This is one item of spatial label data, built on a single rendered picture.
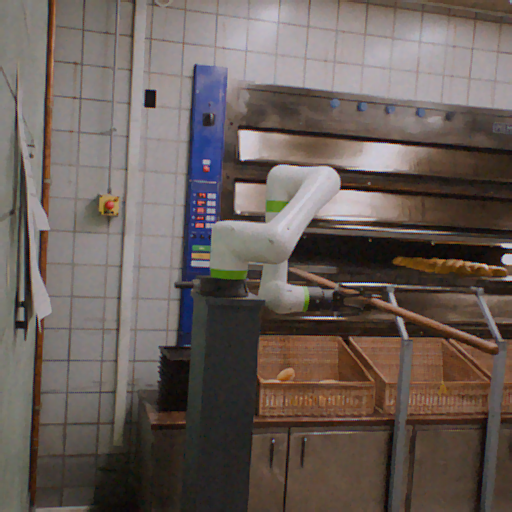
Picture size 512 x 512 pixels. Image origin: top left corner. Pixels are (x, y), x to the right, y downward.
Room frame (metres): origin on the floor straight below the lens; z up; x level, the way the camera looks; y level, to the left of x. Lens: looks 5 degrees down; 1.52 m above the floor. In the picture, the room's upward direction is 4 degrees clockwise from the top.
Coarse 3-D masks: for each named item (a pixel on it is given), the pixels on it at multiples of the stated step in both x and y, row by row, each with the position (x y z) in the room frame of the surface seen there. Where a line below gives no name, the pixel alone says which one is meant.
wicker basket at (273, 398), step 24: (264, 336) 3.59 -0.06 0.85; (288, 336) 3.63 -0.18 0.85; (312, 336) 3.66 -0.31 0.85; (336, 336) 3.70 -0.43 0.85; (264, 360) 3.57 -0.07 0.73; (288, 360) 3.60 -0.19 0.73; (312, 360) 3.64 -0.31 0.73; (336, 360) 3.67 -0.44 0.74; (264, 384) 3.12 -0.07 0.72; (288, 384) 3.15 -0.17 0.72; (312, 384) 3.18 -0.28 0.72; (336, 384) 3.21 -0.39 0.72; (360, 384) 3.24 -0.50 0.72; (264, 408) 3.12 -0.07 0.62; (288, 408) 3.15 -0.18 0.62; (312, 408) 3.18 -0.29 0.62; (336, 408) 3.21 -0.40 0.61; (360, 408) 3.25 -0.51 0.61
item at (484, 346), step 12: (300, 276) 3.41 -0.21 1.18; (312, 276) 3.27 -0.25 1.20; (360, 300) 2.75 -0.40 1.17; (372, 300) 2.65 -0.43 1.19; (396, 312) 2.46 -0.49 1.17; (408, 312) 2.40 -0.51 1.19; (420, 324) 2.30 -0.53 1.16; (432, 324) 2.23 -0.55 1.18; (456, 336) 2.09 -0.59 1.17; (468, 336) 2.05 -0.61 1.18; (480, 348) 1.98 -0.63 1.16; (492, 348) 1.93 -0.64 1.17
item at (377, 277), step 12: (252, 276) 3.61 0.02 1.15; (288, 276) 3.66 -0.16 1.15; (324, 276) 3.71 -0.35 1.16; (336, 276) 3.73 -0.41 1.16; (348, 276) 3.75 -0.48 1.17; (360, 276) 3.77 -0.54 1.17; (372, 276) 3.79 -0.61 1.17; (384, 276) 3.81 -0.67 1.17; (396, 276) 3.83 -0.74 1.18; (408, 276) 3.85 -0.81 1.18; (420, 276) 3.88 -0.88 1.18
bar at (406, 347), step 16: (368, 288) 3.38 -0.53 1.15; (384, 288) 3.40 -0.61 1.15; (400, 288) 3.42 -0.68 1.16; (416, 288) 3.44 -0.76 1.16; (432, 288) 3.47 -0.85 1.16; (448, 288) 3.49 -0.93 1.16; (464, 288) 3.52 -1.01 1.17; (480, 288) 3.54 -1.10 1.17; (480, 304) 3.51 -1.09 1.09; (400, 320) 3.29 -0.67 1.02; (496, 336) 3.36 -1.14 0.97; (400, 352) 3.22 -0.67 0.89; (400, 368) 3.21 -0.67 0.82; (496, 368) 3.32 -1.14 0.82; (400, 384) 3.19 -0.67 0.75; (496, 384) 3.32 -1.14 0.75; (400, 400) 3.19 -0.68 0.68; (496, 400) 3.32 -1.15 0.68; (400, 416) 3.19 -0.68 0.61; (496, 416) 3.32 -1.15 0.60; (400, 432) 3.19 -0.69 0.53; (496, 432) 3.32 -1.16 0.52; (400, 448) 3.19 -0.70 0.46; (496, 448) 3.33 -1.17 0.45; (400, 464) 3.19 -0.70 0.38; (496, 464) 3.33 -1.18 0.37; (400, 480) 3.19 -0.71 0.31; (400, 496) 3.19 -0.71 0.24
